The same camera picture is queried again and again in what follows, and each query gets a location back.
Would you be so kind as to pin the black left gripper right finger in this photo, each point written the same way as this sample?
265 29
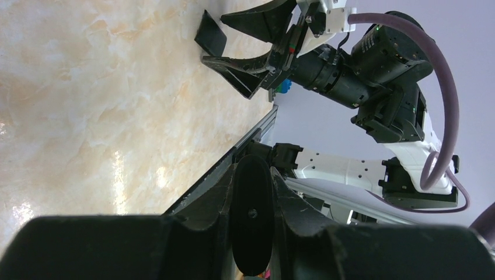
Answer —
311 246

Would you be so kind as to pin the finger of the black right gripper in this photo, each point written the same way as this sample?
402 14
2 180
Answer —
267 22
247 76

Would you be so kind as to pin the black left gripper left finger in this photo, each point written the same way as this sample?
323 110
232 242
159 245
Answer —
190 244

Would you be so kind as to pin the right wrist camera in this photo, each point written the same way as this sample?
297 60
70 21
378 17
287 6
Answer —
324 20

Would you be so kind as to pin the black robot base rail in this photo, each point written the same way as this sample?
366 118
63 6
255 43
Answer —
320 199

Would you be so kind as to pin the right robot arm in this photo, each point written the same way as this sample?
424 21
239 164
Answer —
368 62

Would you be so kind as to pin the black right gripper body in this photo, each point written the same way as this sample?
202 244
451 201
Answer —
295 27

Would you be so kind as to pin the black battery cover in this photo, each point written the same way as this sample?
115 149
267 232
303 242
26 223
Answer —
210 37

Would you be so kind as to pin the black remote control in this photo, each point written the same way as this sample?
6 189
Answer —
252 215

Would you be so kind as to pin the grey lego baseplate with bricks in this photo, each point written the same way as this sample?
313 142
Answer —
284 86

